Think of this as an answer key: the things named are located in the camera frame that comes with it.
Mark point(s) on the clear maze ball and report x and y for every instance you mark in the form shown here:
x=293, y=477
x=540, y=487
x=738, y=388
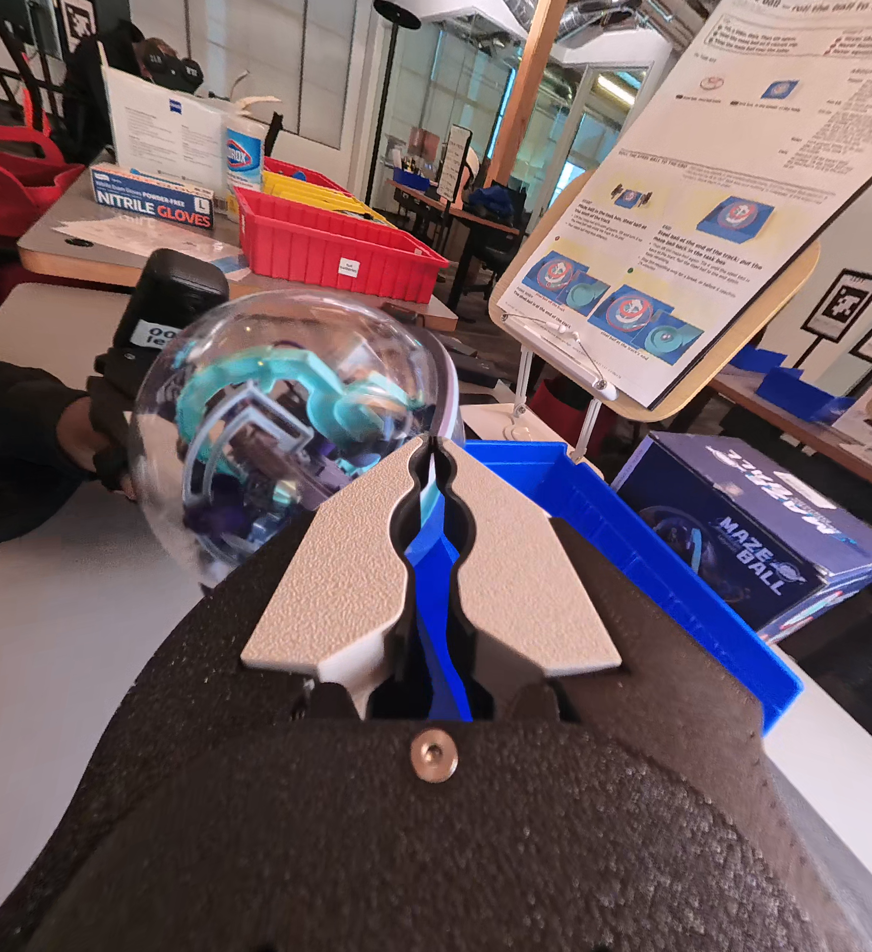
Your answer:
x=272, y=357

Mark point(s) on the red plastic bin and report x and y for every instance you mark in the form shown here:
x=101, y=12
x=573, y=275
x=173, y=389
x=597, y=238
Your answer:
x=332, y=249

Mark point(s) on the blue glove box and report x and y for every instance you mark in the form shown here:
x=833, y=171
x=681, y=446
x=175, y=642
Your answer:
x=153, y=199

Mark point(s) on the dark blue cardboard box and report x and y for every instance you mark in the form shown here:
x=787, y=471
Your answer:
x=778, y=506

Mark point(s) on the wooden support post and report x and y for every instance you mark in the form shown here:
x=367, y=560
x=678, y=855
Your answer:
x=521, y=89

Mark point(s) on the person's left forearm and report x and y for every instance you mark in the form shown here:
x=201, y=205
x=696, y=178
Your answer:
x=4, y=446

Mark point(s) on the blue tape strips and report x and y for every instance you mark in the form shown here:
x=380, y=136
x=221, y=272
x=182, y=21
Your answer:
x=800, y=390

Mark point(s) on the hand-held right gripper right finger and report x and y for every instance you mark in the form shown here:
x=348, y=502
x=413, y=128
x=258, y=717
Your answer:
x=533, y=595

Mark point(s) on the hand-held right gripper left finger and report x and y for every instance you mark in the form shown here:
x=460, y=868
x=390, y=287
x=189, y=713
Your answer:
x=332, y=595

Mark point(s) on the white wipes canister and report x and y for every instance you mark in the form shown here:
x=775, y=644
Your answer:
x=244, y=163

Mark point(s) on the black floor lamp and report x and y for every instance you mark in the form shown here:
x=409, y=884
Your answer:
x=388, y=74

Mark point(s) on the blue plastic bin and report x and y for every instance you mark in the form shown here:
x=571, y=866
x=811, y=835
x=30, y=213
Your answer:
x=629, y=535

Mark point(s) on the white cardboard box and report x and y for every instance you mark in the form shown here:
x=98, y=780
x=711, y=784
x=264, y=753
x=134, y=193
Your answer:
x=161, y=126

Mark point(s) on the printed instruction sheet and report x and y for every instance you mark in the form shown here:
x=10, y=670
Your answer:
x=741, y=186

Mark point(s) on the person's left hand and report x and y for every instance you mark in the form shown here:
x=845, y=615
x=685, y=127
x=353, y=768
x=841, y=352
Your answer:
x=79, y=431

